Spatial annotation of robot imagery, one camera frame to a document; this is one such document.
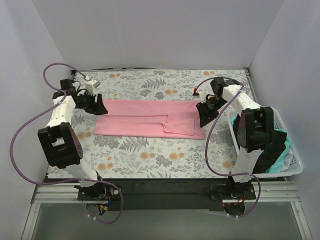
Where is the pink t shirt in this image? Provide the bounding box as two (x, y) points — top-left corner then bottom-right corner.
(94, 99), (206, 140)

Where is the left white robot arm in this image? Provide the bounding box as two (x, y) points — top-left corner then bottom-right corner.
(37, 79), (108, 200)

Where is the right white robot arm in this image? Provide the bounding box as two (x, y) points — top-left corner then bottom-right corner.
(193, 76), (274, 199)

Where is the floral table cloth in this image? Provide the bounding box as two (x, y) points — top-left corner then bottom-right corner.
(46, 68), (259, 179)

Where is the black t shirt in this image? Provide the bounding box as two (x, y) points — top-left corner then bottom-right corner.
(232, 111), (291, 174)

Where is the teal t shirt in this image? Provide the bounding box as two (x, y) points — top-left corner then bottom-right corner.
(229, 113), (294, 174)

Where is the white t shirt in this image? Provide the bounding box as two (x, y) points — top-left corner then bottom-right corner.
(282, 149), (299, 175)

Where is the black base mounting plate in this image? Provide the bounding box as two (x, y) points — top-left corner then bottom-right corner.
(76, 178), (258, 211)

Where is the white plastic laundry basket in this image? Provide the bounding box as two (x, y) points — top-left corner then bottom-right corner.
(226, 107), (303, 179)

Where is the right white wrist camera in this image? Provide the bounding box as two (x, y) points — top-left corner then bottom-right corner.
(192, 87), (207, 103)

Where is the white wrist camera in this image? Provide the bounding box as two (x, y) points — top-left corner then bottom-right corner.
(84, 75), (100, 95)
(192, 87), (207, 103)

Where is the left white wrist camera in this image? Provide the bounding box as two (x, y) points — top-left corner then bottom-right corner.
(84, 75), (100, 95)

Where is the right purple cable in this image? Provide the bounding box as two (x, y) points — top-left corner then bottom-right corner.
(193, 77), (261, 218)

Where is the purple cable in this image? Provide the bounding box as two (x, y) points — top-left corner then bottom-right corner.
(193, 77), (261, 218)
(9, 62), (124, 225)

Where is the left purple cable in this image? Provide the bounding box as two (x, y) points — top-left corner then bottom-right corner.
(9, 62), (124, 225)

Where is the aluminium frame rail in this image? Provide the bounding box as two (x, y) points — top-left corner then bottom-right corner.
(31, 181), (300, 204)

